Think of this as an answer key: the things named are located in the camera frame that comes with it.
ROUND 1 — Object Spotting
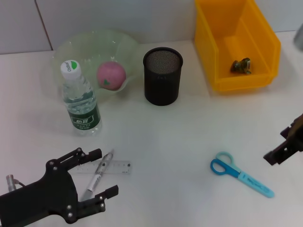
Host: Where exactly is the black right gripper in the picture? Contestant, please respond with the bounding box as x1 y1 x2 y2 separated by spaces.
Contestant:
263 113 303 166

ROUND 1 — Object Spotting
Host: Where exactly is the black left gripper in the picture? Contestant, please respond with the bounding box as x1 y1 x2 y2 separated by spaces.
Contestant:
0 148 119 227

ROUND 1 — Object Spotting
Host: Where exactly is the clear water bottle green label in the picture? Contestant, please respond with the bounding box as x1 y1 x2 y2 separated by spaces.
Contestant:
60 60 103 137

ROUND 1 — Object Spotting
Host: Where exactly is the pink peach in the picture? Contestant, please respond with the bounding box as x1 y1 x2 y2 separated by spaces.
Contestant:
96 61 127 91

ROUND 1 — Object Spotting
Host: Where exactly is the grey ballpoint pen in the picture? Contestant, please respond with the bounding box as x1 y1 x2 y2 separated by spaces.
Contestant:
79 148 116 202

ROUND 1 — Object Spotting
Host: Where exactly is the clear plastic ruler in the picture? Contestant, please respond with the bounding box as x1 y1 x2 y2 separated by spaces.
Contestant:
75 160 132 175

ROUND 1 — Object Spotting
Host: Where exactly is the blue pen in cup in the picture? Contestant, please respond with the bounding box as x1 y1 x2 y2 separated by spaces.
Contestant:
210 151 275 199

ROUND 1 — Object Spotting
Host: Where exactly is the black mesh pen cup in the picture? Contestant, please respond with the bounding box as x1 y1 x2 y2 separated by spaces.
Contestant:
143 47 184 106

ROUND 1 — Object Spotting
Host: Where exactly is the green glass fruit plate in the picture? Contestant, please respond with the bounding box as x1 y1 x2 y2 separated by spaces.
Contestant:
51 28 140 102

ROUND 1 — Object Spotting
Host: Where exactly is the yellow plastic bin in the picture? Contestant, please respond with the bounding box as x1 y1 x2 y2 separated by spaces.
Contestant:
194 0 282 93

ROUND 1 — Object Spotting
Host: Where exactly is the left gripper cable with plug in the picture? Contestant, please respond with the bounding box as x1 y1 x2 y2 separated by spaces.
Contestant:
6 174 26 192

